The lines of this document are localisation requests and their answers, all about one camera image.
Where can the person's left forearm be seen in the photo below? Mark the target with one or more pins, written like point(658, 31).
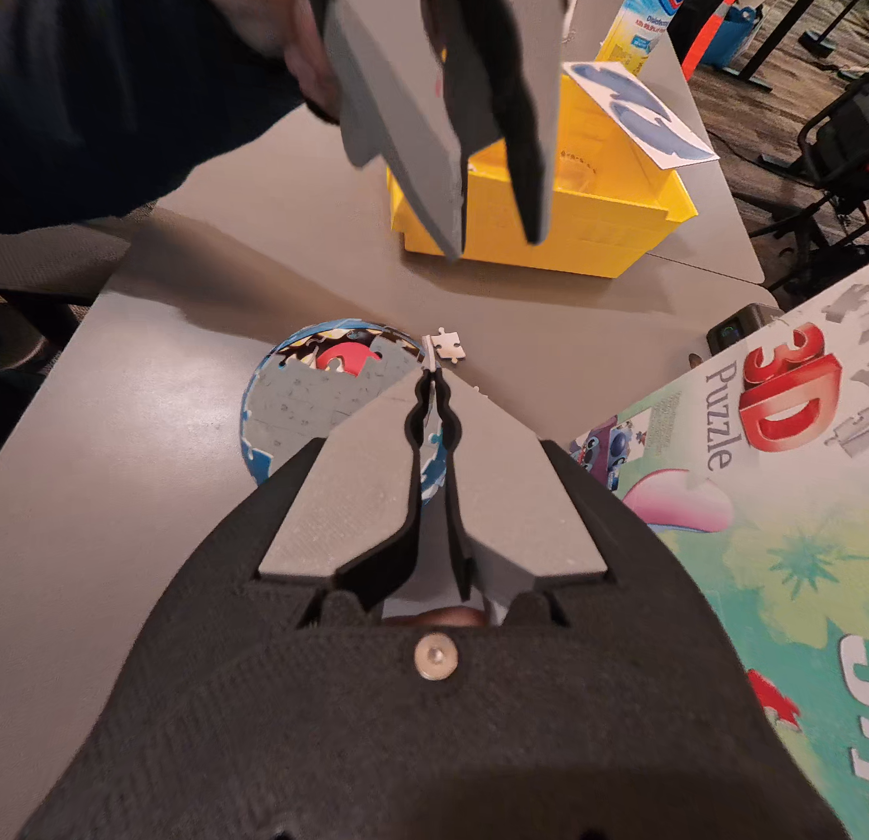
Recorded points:
point(102, 93)

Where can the blue bucket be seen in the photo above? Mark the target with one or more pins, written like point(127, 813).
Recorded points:
point(730, 36)

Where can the blue yellow wipes canister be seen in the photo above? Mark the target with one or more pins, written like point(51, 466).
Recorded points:
point(645, 19)

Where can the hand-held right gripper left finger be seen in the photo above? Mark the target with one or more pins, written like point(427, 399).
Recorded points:
point(339, 507)

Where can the white puzzle piece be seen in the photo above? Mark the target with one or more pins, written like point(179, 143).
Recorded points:
point(449, 346)
point(429, 355)

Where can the black office chair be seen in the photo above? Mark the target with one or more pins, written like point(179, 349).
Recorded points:
point(835, 148)
point(54, 256)

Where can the blue puzzle ball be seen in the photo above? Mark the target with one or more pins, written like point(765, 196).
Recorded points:
point(305, 392)

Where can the person's left hand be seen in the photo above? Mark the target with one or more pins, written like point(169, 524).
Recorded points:
point(309, 60)

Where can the white sheet with blue shapes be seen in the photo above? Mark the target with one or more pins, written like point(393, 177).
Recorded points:
point(645, 117)

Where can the printed puzzle box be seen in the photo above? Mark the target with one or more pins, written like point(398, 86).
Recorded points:
point(781, 548)

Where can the person's right hand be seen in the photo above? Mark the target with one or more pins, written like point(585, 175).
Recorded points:
point(434, 616)

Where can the yellow plastic bin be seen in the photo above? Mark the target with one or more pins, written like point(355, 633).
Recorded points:
point(577, 229)

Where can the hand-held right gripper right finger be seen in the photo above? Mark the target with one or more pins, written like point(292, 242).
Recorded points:
point(516, 507)

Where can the grey power bank with display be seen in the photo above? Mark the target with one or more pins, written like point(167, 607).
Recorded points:
point(736, 324)

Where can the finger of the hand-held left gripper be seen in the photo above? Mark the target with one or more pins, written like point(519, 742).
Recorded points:
point(536, 73)
point(394, 121)

